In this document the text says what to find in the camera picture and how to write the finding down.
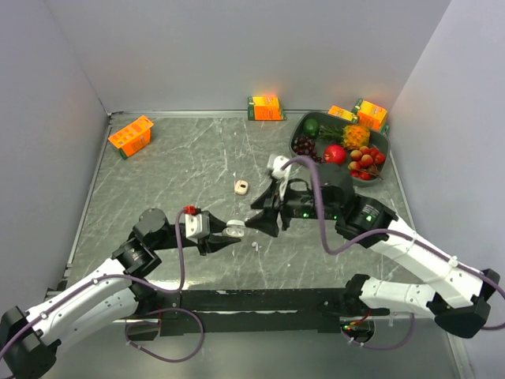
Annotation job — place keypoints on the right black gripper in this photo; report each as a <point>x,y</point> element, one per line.
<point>266,220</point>

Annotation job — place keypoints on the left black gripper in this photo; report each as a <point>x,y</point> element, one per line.
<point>215,242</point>

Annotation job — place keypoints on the white earbud charging case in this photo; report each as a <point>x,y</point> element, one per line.
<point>234,229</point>

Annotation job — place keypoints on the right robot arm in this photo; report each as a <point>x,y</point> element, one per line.
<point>451,293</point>

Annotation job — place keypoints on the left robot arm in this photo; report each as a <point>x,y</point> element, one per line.
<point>117,288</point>

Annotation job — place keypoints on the pink earbud charging case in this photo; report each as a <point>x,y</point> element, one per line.
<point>241,187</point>

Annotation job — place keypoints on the white earbud pair lower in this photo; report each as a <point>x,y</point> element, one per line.
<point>256,246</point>

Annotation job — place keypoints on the dark grape bunch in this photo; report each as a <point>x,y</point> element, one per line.
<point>305,146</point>

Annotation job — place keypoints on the red apple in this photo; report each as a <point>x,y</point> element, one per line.
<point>335,153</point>

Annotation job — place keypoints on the dark grey fruit tray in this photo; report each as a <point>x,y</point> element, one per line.
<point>377,140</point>

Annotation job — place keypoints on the green lime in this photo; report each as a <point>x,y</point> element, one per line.
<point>311,127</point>

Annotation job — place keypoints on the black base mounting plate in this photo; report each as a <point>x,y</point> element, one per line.
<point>257,310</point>

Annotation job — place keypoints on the orange juice carton middle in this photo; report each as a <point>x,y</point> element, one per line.
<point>265,108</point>

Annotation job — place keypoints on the orange juice carton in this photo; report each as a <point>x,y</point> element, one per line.
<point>132,138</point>
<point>265,108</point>
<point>371,115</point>

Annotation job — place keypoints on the red lychee bunch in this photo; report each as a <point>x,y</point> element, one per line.
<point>366,163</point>

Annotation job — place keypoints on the small pineapple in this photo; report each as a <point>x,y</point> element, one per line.
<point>350,137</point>

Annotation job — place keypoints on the orange carton behind tray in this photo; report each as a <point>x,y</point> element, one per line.
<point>343,114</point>

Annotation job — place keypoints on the orange juice carton left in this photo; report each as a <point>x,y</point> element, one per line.
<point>132,138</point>

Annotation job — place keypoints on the orange juice carton right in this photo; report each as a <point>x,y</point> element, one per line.
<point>371,115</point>

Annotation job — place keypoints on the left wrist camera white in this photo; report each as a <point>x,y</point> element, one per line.
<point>197,224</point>

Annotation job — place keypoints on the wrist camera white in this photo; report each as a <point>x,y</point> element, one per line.
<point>197,224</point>
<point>280,171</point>

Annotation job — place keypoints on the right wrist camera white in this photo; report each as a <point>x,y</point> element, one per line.
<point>280,171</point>

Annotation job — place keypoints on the aluminium rail frame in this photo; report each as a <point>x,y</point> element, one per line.
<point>60,180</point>

